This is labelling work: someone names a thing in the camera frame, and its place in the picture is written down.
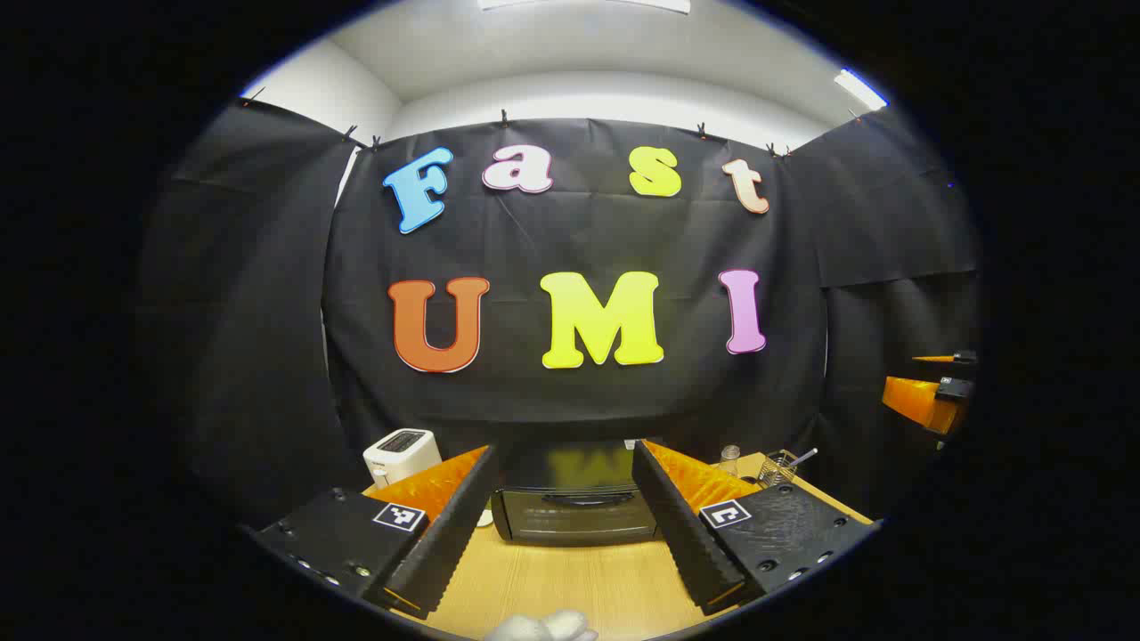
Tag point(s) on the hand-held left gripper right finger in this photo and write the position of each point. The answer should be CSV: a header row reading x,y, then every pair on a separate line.
x,y
681,525

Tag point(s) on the black electric oven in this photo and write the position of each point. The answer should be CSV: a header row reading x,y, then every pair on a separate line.
x,y
570,521

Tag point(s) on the ceiling light panel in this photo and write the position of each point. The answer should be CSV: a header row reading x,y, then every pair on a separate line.
x,y
860,89

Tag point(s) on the silver pen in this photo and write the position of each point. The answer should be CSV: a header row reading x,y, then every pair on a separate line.
x,y
804,456

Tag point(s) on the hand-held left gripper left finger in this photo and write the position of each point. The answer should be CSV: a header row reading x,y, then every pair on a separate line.
x,y
450,525

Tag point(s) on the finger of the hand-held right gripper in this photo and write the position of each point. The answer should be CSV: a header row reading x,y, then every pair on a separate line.
x,y
917,401
964,359

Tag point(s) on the clear plastic bottle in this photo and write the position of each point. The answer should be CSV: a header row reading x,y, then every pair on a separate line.
x,y
729,463

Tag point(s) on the white toaster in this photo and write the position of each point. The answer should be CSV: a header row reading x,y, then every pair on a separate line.
x,y
401,456

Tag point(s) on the pale food plate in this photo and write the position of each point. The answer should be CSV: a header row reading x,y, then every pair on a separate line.
x,y
486,518

